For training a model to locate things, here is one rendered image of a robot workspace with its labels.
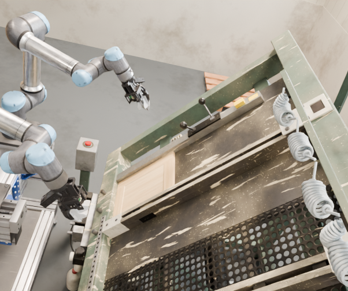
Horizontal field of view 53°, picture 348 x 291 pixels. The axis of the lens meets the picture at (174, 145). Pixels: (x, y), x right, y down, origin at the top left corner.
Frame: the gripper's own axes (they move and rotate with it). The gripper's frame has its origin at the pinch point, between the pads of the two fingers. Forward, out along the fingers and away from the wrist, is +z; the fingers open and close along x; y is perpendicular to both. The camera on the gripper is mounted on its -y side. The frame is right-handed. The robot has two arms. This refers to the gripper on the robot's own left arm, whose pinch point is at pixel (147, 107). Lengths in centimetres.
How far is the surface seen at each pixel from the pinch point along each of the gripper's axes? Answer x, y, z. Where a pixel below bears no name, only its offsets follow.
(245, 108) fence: 47.1, -2.0, 14.8
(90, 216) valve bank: -49, 34, 41
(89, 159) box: -55, 2, 26
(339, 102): 88, -37, 49
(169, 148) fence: 3.2, 6.4, 24.2
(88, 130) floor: -149, -111, 80
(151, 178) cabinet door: -6.7, 21.1, 30.2
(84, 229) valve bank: -49, 43, 40
